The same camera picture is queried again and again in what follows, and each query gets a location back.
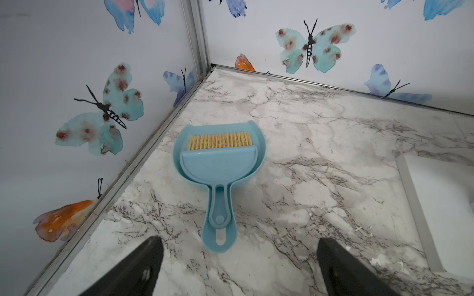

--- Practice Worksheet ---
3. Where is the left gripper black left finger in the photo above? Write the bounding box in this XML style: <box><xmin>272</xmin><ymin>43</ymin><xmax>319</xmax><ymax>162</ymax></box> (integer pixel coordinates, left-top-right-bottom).
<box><xmin>80</xmin><ymin>236</ymin><xmax>164</xmax><ymax>296</ymax></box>

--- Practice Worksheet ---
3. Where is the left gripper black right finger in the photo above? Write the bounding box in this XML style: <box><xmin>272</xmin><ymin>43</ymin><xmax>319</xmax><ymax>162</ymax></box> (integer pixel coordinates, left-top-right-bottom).
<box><xmin>317</xmin><ymin>238</ymin><xmax>398</xmax><ymax>296</ymax></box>

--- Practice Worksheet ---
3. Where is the white tiered display stand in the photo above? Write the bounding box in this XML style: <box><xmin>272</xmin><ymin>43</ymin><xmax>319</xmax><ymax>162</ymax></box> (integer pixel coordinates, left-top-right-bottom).
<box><xmin>396</xmin><ymin>155</ymin><xmax>474</xmax><ymax>284</ymax></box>

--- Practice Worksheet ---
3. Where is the teal dustpan brush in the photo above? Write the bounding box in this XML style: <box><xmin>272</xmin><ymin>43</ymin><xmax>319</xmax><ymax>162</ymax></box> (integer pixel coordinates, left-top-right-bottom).
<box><xmin>172</xmin><ymin>121</ymin><xmax>266</xmax><ymax>253</ymax></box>

